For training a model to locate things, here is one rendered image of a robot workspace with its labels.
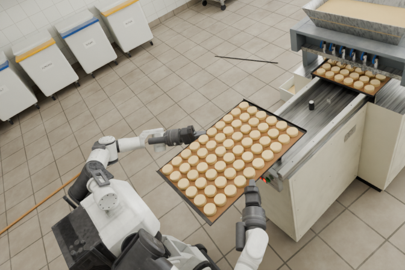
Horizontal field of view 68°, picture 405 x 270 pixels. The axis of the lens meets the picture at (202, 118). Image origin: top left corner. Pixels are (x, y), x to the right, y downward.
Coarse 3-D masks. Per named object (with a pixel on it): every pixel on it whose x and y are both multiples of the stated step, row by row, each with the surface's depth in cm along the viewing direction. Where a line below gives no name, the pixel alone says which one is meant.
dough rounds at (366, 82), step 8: (328, 64) 190; (336, 64) 188; (320, 72) 187; (328, 72) 185; (336, 72) 185; (344, 72) 181; (352, 72) 182; (360, 72) 178; (368, 72) 175; (336, 80) 180; (344, 80) 176; (352, 80) 174; (360, 80) 173; (368, 80) 172; (376, 80) 169; (384, 80) 170; (360, 88) 170; (368, 88) 167; (376, 88) 168
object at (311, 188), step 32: (320, 96) 183; (352, 96) 177; (320, 128) 166; (352, 128) 173; (288, 160) 157; (320, 160) 164; (352, 160) 198; (288, 192) 160; (320, 192) 186; (288, 224) 190
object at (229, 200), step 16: (256, 128) 144; (272, 128) 142; (240, 144) 140; (288, 144) 133; (272, 160) 129; (224, 176) 130; (256, 176) 125; (224, 192) 124; (240, 192) 122; (224, 208) 119
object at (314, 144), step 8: (360, 96) 167; (368, 96) 171; (352, 104) 164; (360, 104) 169; (344, 112) 162; (352, 112) 166; (336, 120) 160; (344, 120) 164; (328, 128) 157; (336, 128) 162; (320, 136) 155; (328, 136) 160; (312, 144) 153; (320, 144) 157; (304, 152) 151; (312, 152) 156; (296, 160) 149; (304, 160) 154; (288, 168) 147; (296, 168) 151; (280, 176) 145; (288, 176) 150
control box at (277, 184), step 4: (268, 172) 156; (272, 172) 155; (276, 172) 154; (264, 176) 164; (268, 176) 159; (272, 176) 154; (276, 176) 152; (264, 180) 167; (272, 180) 158; (276, 180) 154; (272, 184) 161; (276, 184) 158; (280, 184) 157; (276, 188) 161; (280, 188) 159
